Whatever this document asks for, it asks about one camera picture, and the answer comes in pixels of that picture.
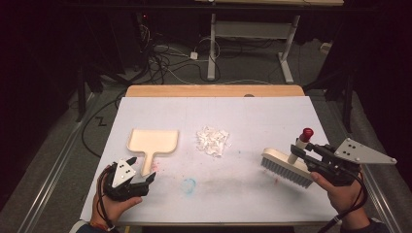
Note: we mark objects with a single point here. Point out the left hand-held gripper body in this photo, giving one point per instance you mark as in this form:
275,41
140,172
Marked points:
123,176

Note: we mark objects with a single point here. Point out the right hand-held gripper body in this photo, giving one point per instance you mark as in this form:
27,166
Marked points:
340,171

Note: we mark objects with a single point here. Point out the pile of white paper scraps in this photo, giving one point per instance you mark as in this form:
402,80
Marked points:
212,141

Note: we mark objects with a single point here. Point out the person's right hand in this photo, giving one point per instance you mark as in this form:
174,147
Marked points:
345,199

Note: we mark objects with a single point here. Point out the person's left hand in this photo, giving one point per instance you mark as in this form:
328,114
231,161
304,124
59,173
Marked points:
111,210

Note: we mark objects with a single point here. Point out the black metal stand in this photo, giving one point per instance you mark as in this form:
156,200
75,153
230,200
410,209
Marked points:
81,93
348,103

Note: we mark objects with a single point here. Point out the white table mat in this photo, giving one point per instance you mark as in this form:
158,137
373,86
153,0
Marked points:
220,187

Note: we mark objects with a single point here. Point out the dark table grommet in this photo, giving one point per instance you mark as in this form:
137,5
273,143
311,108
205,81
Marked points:
248,95

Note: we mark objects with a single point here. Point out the wooden table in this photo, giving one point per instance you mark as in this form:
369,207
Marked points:
194,91

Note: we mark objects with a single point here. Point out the small white floor box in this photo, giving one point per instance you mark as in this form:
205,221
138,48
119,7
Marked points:
326,47

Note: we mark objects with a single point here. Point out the white power adapter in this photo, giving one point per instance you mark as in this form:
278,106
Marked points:
194,55

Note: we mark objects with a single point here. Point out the grey floor rail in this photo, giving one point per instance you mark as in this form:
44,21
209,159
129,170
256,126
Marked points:
55,165
377,191

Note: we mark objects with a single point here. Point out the white metal desk frame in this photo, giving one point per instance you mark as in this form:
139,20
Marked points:
252,29

